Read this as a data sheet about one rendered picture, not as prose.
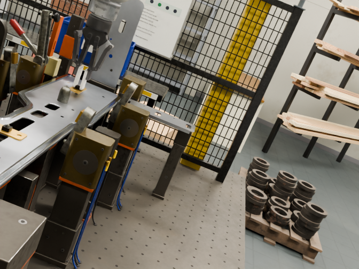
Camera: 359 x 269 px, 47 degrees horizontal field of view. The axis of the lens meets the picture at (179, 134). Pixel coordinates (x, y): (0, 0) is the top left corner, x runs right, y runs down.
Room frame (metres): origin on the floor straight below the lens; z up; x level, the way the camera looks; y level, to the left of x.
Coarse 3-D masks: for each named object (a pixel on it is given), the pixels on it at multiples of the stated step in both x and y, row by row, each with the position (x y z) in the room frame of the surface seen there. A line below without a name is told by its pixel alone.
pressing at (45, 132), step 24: (24, 96) 1.07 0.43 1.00; (48, 96) 1.16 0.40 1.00; (72, 96) 1.25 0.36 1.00; (96, 96) 1.36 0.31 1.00; (0, 120) 0.87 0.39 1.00; (48, 120) 0.98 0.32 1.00; (72, 120) 1.05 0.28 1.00; (96, 120) 1.14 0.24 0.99; (0, 144) 0.76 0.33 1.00; (24, 144) 0.80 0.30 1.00; (48, 144) 0.86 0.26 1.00; (0, 168) 0.67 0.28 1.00; (24, 168) 0.73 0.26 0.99
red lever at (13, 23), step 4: (12, 20) 1.28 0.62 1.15; (12, 24) 1.28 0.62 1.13; (16, 24) 1.28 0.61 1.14; (16, 28) 1.28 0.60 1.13; (20, 28) 1.29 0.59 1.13; (16, 32) 1.28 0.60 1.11; (20, 32) 1.28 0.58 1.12; (24, 32) 1.29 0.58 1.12; (20, 36) 1.28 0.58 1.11; (24, 36) 1.28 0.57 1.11; (24, 40) 1.28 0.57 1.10; (28, 40) 1.29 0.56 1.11; (28, 44) 1.28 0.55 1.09; (32, 44) 1.29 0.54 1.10; (32, 48) 1.28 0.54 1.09; (36, 52) 1.28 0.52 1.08
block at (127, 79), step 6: (126, 78) 1.53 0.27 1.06; (132, 78) 1.57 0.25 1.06; (126, 84) 1.53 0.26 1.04; (138, 84) 1.53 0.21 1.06; (144, 84) 1.57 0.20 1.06; (120, 90) 1.53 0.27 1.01; (138, 90) 1.53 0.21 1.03; (120, 96) 1.54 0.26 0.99; (132, 96) 1.53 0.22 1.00; (138, 96) 1.53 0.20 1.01; (114, 108) 1.54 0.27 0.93; (108, 126) 1.54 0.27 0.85
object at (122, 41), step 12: (132, 0) 1.56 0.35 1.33; (120, 12) 1.56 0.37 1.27; (132, 12) 1.56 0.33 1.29; (132, 24) 1.56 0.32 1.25; (108, 36) 1.56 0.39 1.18; (120, 36) 1.56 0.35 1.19; (132, 36) 1.56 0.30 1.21; (120, 48) 1.56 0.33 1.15; (96, 60) 1.56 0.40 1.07; (108, 60) 1.56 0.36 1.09; (120, 60) 1.56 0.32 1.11; (96, 72) 1.56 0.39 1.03; (108, 72) 1.56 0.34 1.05; (120, 72) 1.56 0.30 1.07; (108, 84) 1.56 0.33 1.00
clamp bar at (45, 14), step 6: (42, 12) 1.27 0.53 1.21; (48, 12) 1.27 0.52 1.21; (42, 18) 1.27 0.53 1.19; (48, 18) 1.28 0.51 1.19; (54, 18) 1.28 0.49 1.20; (42, 24) 1.27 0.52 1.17; (48, 24) 1.30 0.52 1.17; (42, 30) 1.27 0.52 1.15; (48, 30) 1.30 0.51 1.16; (42, 36) 1.27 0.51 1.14; (48, 36) 1.30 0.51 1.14; (42, 42) 1.27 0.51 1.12; (48, 42) 1.30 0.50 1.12; (42, 48) 1.27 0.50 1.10; (36, 54) 1.27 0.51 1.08; (42, 54) 1.27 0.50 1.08
